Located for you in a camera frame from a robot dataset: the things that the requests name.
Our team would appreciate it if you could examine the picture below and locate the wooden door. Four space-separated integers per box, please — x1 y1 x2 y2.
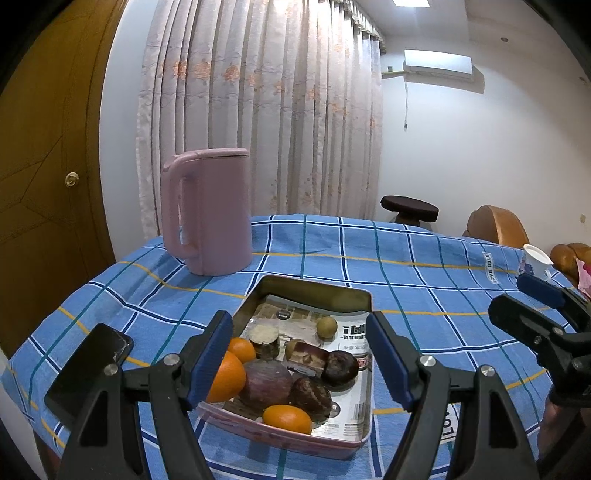
0 0 116 361

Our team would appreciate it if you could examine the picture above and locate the brown round fruit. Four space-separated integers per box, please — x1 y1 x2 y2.
291 377 333 414

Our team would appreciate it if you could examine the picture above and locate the small round can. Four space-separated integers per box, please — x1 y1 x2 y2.
249 323 280 360

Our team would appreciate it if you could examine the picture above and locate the white printed cup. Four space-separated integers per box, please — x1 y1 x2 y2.
517 244 554 282

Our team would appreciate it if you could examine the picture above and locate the person's right forearm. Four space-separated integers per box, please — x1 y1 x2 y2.
538 392 591 462

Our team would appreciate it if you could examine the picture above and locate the dark round fruit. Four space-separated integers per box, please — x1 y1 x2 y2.
322 351 360 385

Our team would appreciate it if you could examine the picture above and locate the pink floral curtain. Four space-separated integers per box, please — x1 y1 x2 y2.
136 0 384 241

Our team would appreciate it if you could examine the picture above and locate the printed paper sheet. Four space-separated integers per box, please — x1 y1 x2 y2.
231 295 370 441

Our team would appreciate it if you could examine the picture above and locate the pink metal tin box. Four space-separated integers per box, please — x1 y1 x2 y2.
196 274 374 461

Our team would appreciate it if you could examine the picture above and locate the white air conditioner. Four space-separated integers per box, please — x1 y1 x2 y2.
403 49 485 95

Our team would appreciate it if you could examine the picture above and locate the dark round stool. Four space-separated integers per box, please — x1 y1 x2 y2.
381 195 439 227

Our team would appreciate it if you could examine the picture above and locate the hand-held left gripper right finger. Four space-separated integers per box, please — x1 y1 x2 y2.
367 311 541 480

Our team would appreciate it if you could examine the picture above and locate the large purple fruit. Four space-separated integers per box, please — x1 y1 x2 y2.
239 359 295 409

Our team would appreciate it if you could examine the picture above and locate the brown leather sofa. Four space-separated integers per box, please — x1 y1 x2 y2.
549 243 591 287

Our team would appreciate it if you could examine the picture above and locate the pink patterned cushion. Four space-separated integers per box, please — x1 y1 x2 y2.
576 258 591 296

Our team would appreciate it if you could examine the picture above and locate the black smartphone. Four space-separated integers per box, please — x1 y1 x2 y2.
44 323 134 418

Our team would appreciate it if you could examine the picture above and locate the large orange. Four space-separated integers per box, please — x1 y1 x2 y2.
205 351 247 403

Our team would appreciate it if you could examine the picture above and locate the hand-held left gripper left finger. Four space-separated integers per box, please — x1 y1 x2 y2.
55 310 234 480

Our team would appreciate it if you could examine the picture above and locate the brown leather armchair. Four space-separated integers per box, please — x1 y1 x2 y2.
463 205 532 247

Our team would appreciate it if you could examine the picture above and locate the small orange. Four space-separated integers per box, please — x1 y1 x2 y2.
262 404 313 435
228 337 257 364

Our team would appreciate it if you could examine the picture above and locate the pink electric kettle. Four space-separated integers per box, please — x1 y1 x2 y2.
160 148 253 277

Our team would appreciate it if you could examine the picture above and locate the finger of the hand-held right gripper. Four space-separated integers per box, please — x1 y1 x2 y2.
488 294 568 366
516 273 591 333

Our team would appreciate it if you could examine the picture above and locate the blue plaid tablecloth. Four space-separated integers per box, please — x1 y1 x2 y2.
2 213 591 480

